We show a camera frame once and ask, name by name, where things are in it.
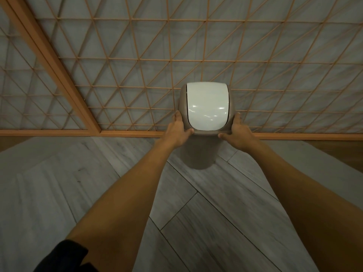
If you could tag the person's left hand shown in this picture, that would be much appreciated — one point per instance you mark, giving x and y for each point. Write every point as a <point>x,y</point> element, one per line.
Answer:
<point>174,134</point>

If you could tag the person's right hand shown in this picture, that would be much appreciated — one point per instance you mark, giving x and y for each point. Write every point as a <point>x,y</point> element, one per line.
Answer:
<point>239,135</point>

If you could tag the person's left thumb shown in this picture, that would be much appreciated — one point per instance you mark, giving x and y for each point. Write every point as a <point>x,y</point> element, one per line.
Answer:
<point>188,133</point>

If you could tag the person's right thumb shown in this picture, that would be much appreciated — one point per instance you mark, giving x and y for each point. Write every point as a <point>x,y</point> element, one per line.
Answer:
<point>224,135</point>

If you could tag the beige bin with white lid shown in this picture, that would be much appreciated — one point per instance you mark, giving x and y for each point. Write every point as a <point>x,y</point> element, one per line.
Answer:
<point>208,104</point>

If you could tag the person's right forearm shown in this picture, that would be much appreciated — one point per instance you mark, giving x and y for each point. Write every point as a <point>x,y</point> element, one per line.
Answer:
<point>300,201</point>

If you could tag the person's left forearm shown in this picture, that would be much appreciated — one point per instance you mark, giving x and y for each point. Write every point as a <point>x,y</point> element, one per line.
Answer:
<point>127,201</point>

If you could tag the wooden lattice screen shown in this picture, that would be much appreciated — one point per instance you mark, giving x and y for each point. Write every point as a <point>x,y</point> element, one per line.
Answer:
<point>56,70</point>

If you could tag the black sleeve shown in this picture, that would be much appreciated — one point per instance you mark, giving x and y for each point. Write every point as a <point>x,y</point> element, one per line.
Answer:
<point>62,257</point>

